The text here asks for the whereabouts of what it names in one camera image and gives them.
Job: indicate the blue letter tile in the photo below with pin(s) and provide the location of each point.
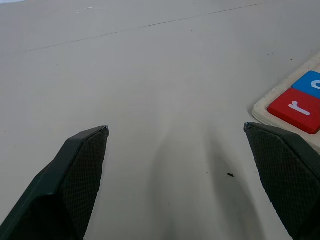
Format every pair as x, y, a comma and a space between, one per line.
306, 82

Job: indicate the red letter tile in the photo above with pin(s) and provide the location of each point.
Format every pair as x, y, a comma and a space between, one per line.
292, 115

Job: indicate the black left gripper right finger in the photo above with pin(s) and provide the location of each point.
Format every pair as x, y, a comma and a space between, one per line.
290, 170

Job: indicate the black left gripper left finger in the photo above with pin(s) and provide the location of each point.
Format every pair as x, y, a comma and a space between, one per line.
62, 180

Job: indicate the wooden rack with letter tiles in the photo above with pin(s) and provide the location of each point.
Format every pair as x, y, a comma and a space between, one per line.
276, 91

